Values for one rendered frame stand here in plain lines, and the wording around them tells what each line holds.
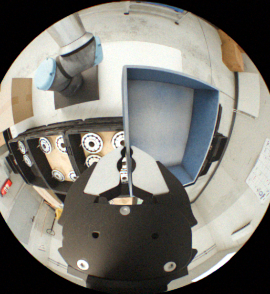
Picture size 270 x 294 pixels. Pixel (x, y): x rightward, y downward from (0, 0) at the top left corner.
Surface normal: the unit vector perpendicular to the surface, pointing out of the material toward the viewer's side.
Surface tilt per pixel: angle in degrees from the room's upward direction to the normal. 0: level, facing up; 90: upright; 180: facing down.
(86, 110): 0
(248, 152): 90
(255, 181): 90
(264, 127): 90
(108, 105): 0
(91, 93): 4
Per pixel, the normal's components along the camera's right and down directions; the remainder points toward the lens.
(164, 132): 0.14, 0.48
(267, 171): -0.99, 0.08
